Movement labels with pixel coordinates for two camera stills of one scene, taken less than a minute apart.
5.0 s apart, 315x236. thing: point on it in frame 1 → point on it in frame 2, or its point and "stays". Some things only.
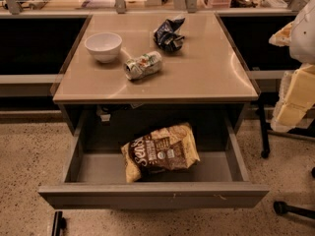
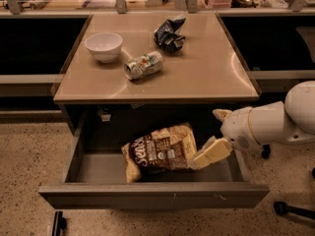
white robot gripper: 303,38 → 236,128
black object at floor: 59,223 stays
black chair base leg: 281,207 stays
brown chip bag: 166,148 stays
